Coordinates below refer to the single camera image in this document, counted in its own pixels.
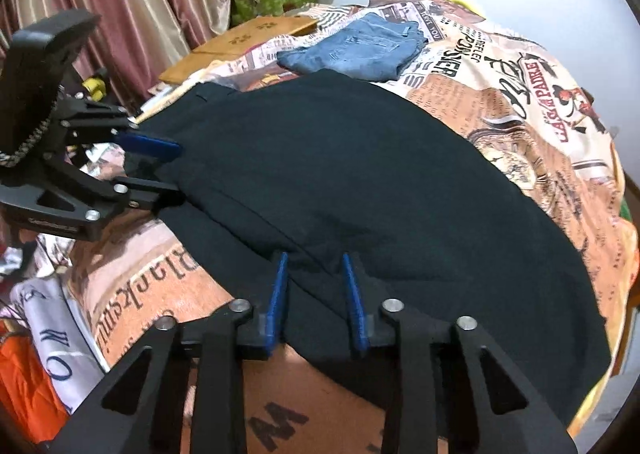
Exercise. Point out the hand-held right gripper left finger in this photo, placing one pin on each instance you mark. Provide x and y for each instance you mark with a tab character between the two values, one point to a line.
277	304

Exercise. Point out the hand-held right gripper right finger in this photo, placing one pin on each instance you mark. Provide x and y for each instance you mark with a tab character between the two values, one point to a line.
355	309

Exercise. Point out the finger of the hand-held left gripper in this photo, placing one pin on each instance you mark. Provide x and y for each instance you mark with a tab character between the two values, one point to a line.
150	194
155	146

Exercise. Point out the black pants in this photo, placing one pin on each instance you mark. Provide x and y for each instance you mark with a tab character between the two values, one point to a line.
375	184

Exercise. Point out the yellow object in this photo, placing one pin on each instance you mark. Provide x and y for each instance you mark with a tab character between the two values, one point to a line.
95	87

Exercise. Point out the wooden lap desk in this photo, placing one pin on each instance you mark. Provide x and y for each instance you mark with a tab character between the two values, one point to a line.
240	41

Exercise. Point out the white lettered cloth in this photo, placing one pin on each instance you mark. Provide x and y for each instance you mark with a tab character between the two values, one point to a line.
55	324

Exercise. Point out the orange cloth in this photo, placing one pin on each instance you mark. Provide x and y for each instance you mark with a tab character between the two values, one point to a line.
30	384

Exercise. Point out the blue jeans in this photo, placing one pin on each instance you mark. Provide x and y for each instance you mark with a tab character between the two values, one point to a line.
360	46

